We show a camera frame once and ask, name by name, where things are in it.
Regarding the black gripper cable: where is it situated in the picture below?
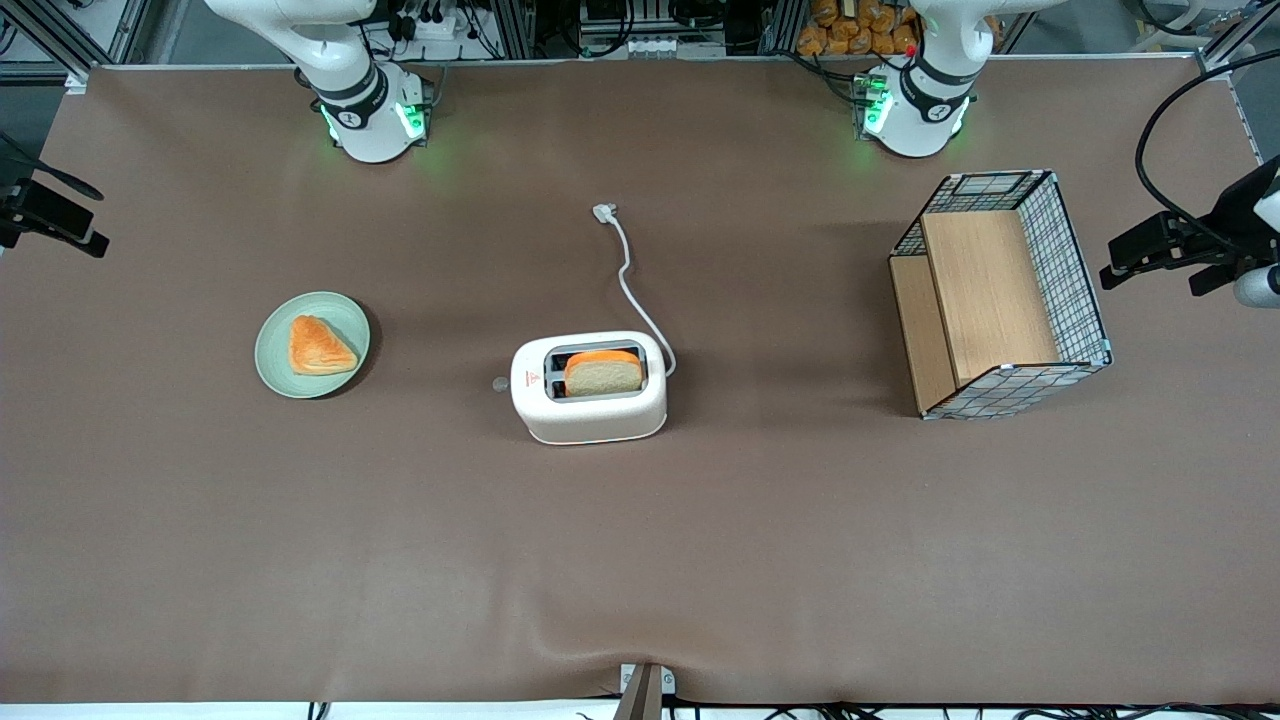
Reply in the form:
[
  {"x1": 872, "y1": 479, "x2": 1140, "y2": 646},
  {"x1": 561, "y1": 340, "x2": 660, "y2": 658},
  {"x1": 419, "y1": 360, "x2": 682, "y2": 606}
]
[
  {"x1": 0, "y1": 130, "x2": 105, "y2": 201},
  {"x1": 1135, "y1": 48, "x2": 1280, "y2": 251}
]

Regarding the bread slice with orange crust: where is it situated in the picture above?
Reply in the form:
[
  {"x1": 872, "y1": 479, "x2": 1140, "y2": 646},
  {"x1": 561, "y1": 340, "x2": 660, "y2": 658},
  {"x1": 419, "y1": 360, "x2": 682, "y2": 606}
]
[{"x1": 563, "y1": 349, "x2": 645, "y2": 397}]

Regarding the bag of bread rolls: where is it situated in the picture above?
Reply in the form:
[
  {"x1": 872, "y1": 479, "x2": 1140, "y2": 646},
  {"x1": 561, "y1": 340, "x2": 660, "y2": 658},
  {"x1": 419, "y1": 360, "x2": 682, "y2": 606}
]
[{"x1": 796, "y1": 0, "x2": 921, "y2": 58}]

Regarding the pale green round plate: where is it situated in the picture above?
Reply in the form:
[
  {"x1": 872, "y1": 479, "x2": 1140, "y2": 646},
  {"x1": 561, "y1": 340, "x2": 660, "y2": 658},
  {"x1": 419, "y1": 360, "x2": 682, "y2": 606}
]
[{"x1": 254, "y1": 291, "x2": 372, "y2": 400}]

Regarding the white two-slot toaster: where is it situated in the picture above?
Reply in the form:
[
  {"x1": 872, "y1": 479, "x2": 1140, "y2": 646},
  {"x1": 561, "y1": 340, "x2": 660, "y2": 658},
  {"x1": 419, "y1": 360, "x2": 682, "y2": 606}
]
[{"x1": 510, "y1": 330, "x2": 669, "y2": 446}]

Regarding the white power strip with plugs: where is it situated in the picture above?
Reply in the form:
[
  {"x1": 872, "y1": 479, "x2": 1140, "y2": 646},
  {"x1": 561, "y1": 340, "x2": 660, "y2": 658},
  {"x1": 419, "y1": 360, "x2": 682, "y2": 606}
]
[{"x1": 388, "y1": 0, "x2": 466, "y2": 43}]

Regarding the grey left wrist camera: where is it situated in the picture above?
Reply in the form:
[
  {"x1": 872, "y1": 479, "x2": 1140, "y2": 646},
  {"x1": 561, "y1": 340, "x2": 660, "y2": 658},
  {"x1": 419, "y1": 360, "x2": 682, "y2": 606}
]
[{"x1": 1233, "y1": 263, "x2": 1280, "y2": 309}]

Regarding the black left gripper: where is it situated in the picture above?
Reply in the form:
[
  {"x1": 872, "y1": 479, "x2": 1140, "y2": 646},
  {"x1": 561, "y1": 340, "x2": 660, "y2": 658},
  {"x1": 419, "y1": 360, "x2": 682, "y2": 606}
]
[{"x1": 1100, "y1": 155, "x2": 1280, "y2": 298}]

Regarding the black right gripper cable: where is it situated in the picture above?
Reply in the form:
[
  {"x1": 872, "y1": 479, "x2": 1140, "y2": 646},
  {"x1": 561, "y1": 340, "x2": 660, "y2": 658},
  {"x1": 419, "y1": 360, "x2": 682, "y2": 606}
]
[{"x1": 0, "y1": 130, "x2": 105, "y2": 201}]

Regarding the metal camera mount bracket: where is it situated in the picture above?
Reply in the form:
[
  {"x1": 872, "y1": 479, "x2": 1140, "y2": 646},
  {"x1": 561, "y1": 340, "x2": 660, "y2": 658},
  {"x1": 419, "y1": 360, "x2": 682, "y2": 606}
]
[{"x1": 619, "y1": 662, "x2": 677, "y2": 720}]

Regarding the wire basket with wooden shelf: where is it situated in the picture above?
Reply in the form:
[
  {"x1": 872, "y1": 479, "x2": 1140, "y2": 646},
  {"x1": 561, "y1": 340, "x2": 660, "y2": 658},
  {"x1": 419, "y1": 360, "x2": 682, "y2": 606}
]
[{"x1": 888, "y1": 169, "x2": 1114, "y2": 421}]

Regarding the white toaster power cable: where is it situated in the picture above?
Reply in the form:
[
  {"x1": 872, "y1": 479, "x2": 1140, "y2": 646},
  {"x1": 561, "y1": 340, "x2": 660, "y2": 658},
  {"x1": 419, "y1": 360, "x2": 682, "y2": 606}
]
[{"x1": 592, "y1": 203, "x2": 678, "y2": 378}]

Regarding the aluminium profile frame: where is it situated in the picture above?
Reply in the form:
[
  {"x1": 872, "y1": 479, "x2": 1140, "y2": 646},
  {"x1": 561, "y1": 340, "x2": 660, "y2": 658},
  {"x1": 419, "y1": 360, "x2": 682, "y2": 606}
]
[
  {"x1": 1195, "y1": 20, "x2": 1280, "y2": 76},
  {"x1": 0, "y1": 0, "x2": 151, "y2": 81}
]

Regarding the white terminal block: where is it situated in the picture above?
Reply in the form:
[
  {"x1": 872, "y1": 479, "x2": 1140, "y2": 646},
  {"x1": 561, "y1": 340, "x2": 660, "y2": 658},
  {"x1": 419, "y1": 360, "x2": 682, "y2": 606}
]
[{"x1": 625, "y1": 38, "x2": 726, "y2": 59}]

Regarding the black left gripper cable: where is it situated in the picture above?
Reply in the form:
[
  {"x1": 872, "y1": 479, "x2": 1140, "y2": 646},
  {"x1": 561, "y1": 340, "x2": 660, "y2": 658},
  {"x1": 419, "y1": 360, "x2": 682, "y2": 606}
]
[{"x1": 1135, "y1": 48, "x2": 1280, "y2": 251}]

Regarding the triangular orange pastry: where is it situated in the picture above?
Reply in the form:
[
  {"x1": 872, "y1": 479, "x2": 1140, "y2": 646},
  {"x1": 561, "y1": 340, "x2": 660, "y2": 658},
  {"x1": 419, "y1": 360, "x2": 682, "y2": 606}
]
[{"x1": 289, "y1": 315, "x2": 359, "y2": 377}]

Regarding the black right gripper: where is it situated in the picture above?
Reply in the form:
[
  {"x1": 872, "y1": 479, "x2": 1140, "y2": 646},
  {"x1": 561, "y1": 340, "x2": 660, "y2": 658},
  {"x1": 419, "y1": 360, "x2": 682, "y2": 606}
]
[{"x1": 0, "y1": 175, "x2": 110, "y2": 260}]

